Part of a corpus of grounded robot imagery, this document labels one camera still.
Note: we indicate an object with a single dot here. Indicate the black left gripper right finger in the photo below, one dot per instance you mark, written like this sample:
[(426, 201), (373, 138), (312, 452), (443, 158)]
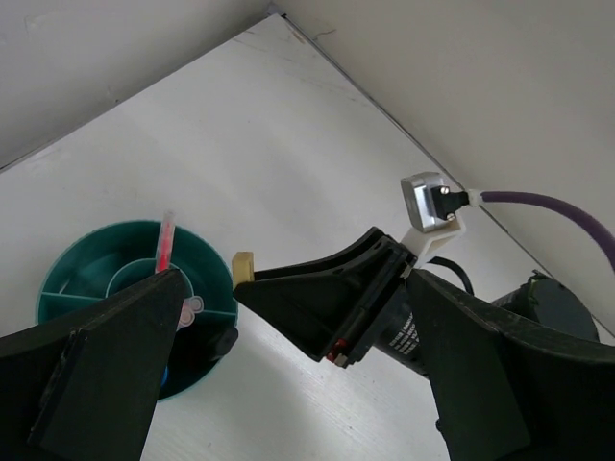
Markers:
[(507, 388)]

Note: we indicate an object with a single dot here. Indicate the pink clear pen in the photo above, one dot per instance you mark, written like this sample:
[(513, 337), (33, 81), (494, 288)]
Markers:
[(165, 242)]

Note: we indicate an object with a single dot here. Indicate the black pink marker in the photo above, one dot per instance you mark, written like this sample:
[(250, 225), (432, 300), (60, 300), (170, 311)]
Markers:
[(224, 343)]

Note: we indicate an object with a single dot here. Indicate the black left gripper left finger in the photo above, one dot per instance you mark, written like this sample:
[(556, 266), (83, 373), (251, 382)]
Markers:
[(85, 386)]

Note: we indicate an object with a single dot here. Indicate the teal plastic cup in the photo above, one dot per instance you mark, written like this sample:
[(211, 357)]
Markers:
[(113, 258)]

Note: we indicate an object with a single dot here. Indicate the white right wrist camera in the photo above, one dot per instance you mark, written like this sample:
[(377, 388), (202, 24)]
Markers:
[(432, 209)]

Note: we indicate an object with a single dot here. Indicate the small yellow eraser block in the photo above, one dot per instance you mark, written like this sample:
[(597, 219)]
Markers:
[(243, 268)]

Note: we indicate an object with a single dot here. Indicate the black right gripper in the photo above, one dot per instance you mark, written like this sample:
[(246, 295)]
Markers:
[(340, 316)]

